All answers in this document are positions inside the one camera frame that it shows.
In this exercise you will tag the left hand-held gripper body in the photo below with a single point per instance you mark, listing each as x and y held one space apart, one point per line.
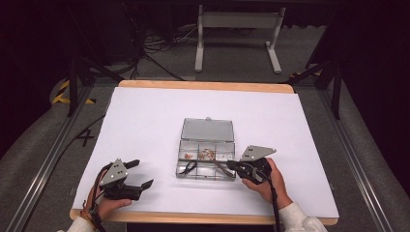
114 174

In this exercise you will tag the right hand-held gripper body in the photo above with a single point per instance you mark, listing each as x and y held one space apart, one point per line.
254 170

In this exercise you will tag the clear plastic compartment box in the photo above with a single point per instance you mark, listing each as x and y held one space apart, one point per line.
206 129

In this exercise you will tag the small rose gold earring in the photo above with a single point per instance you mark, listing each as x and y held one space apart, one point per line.
188 156

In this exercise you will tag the person's right hand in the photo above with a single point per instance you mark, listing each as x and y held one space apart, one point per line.
269 193

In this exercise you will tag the person's left hand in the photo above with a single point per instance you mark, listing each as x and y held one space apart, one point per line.
111 206

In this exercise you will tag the white paper sheet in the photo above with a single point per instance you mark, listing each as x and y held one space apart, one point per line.
145 112

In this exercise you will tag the black metal stand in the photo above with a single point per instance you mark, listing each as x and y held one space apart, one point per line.
336 96
73 90

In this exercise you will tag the aluminium floor rail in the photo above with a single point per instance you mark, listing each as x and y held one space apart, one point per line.
354 158
49 158

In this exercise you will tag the white metal desk frame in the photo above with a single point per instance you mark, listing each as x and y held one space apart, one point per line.
238 20

